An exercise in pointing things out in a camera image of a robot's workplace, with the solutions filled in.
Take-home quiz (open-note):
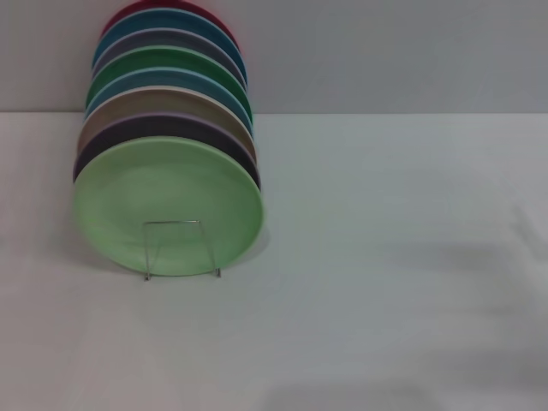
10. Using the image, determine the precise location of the light blue plate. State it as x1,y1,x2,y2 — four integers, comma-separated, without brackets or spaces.
83,66,254,130

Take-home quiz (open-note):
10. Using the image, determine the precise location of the red plate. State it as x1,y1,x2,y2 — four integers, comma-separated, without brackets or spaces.
101,0,241,49

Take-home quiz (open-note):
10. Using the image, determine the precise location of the beige plate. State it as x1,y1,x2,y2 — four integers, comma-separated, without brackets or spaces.
76,85,259,164

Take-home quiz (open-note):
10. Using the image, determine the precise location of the wire plate rack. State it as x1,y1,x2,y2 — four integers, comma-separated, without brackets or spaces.
143,219,223,283

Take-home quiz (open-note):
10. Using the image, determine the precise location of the lilac plate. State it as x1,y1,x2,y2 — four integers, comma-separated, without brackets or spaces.
72,111,262,190

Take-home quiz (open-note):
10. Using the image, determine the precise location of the teal blue plate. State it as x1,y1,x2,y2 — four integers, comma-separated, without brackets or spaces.
91,8,247,79

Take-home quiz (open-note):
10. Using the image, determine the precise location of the light green plate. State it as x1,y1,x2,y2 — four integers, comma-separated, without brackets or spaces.
71,135,265,277

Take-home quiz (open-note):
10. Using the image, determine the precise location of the grey purple plate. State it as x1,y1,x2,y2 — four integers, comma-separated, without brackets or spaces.
91,27,248,87

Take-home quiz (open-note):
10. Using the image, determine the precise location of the dark green plate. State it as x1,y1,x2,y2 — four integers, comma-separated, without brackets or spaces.
84,45,250,109

